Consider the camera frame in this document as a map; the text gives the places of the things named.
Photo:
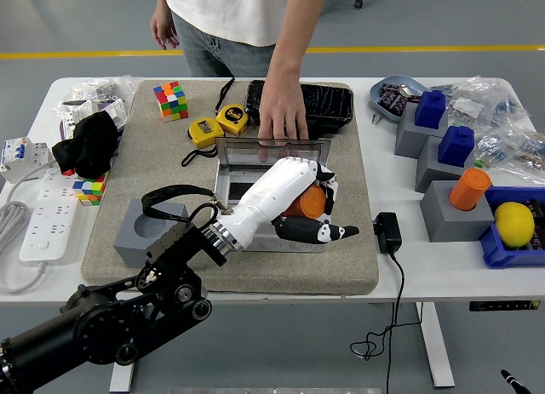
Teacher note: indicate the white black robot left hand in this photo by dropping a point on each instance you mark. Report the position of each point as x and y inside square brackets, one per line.
[272, 190]

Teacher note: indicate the grey block holder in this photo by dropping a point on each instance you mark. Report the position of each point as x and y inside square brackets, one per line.
[409, 141]
[430, 175]
[451, 226]
[125, 249]

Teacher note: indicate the dark snack packet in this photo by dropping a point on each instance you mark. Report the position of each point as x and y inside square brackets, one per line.
[387, 99]
[388, 88]
[399, 105]

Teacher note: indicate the yellow tape measure clear window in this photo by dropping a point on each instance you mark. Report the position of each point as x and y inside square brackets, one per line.
[205, 131]

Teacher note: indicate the black table control panel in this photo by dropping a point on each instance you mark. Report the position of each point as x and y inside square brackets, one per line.
[502, 306]

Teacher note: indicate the dark packets in bin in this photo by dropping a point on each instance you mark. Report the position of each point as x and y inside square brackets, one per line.
[537, 209]

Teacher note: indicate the yellow tape measure 5m print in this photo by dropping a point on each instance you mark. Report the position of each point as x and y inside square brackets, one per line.
[232, 118]

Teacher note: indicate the white table leg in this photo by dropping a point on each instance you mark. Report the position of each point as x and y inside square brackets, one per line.
[438, 347]
[121, 379]

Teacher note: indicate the clear bag of components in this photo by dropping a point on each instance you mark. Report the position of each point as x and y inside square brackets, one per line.
[511, 151]

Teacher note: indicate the small clear parts bag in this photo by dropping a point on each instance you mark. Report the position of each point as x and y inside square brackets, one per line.
[445, 90]

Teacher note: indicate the clear bag of dark screws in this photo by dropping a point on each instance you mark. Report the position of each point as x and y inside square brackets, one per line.
[102, 87]

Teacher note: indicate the grey electrical enclosure box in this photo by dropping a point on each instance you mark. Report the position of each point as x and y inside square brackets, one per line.
[222, 181]

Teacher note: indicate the orange cylinder battery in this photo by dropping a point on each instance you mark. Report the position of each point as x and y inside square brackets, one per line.
[468, 190]
[308, 202]

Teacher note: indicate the white circuit breaker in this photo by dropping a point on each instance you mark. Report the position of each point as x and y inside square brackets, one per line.
[21, 155]

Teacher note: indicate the person's left hand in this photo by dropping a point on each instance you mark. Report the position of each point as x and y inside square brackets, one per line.
[283, 113]

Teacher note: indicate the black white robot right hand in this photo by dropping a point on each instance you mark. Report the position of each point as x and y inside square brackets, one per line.
[515, 383]

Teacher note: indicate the person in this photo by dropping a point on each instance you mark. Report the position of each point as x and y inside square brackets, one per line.
[234, 11]

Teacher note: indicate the large clear parts bag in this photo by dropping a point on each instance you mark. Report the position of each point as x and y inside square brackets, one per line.
[489, 100]

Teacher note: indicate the person's left forearm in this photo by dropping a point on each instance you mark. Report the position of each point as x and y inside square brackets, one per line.
[294, 41]

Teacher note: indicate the black power adapter plug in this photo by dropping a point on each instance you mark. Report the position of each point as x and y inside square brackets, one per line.
[387, 232]

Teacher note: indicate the yellow lemon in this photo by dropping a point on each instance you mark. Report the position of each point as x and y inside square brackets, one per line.
[514, 224]

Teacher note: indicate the blue storage bin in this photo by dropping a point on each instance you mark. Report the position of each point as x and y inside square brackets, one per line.
[502, 258]

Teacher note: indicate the blue plastic block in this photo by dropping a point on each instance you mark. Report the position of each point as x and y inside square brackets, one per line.
[430, 111]
[456, 146]

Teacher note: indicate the silver brown wrapped item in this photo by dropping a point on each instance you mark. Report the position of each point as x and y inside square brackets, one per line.
[409, 93]

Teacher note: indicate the multicolour puzzle cube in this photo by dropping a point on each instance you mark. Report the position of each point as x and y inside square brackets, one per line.
[89, 190]
[171, 101]

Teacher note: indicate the transparent hinged box lid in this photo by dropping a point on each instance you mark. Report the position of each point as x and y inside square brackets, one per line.
[238, 151]

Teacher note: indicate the person's right hand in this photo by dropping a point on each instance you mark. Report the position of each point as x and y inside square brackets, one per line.
[164, 30]

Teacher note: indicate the black plastic tray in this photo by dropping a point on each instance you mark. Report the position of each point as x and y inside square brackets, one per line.
[332, 100]

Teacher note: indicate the white purple paper packet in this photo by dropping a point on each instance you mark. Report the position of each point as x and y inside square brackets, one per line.
[72, 113]

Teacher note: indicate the white power strip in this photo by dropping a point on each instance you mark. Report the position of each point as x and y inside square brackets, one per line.
[49, 224]

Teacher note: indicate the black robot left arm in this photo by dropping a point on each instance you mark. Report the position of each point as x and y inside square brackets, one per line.
[106, 326]

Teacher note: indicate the small green connector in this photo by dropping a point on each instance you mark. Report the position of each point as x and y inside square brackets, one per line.
[480, 163]

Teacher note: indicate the grey-brown mat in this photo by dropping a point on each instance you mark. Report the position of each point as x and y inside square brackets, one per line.
[298, 275]

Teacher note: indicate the black cloth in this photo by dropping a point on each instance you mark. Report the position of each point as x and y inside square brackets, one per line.
[91, 143]

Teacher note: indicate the blue-grey dish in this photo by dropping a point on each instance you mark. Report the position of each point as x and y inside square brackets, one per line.
[376, 97]

